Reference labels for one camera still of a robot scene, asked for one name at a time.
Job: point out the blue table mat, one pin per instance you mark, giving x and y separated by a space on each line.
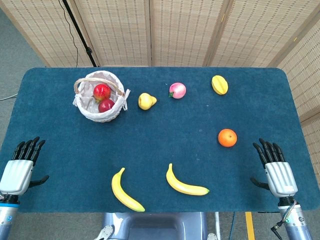
150 140

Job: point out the black tripod stand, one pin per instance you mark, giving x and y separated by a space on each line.
75 22

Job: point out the pink peach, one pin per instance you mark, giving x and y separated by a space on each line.
178 90

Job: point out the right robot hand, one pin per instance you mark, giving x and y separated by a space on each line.
281 177

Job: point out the yellow starfruit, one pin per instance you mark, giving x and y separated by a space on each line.
220 85

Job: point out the bright red speckled apple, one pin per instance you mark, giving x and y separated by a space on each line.
102 92

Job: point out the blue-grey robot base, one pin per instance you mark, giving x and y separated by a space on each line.
150 225

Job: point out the wicker basket with white liner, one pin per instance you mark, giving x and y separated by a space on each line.
112 78

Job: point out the dark red apple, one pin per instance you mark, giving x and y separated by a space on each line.
106 106

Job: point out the yellow plastic banana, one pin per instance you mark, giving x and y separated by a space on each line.
182 187
120 192

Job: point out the white floor strip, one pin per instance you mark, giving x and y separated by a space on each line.
218 225

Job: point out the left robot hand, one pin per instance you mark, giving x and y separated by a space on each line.
17 175

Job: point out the yellow pear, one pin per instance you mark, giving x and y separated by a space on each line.
145 101

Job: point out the orange fruit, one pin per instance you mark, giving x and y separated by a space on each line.
227 138

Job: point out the yellow floor tape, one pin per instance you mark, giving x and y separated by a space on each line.
250 225

